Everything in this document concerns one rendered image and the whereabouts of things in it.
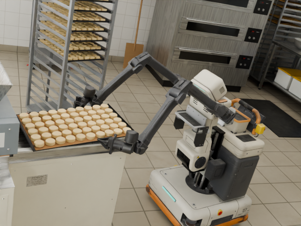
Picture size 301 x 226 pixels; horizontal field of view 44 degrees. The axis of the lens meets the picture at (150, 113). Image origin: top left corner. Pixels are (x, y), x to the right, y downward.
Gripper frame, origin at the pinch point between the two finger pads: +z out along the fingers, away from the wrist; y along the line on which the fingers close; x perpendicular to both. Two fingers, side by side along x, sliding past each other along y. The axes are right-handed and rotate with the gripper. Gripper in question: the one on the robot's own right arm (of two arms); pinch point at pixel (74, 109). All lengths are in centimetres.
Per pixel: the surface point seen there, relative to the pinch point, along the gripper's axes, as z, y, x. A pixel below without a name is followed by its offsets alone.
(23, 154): 53, -5, -4
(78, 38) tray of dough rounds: -109, 12, -47
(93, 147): 26.0, -6.2, 23.8
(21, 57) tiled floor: -290, -93, -208
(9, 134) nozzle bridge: 75, 20, 2
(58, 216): 38, -52, 12
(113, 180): 15, -32, 36
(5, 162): 63, -5, -8
